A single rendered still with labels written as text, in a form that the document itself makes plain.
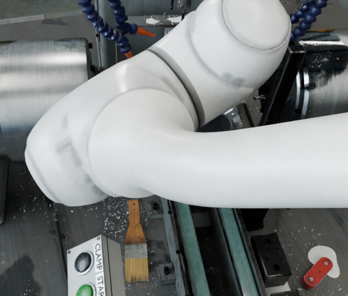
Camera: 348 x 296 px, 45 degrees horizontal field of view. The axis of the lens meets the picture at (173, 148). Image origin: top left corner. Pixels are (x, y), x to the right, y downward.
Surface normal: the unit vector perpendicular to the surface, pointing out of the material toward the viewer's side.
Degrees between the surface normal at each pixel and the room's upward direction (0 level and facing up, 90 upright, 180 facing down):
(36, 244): 0
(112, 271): 55
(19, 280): 0
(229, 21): 30
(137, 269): 2
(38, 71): 20
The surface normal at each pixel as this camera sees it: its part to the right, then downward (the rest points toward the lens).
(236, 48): -0.22, 0.62
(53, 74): 0.15, -0.26
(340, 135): -0.51, -0.51
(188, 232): 0.09, -0.63
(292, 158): -0.55, -0.11
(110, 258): 0.85, -0.43
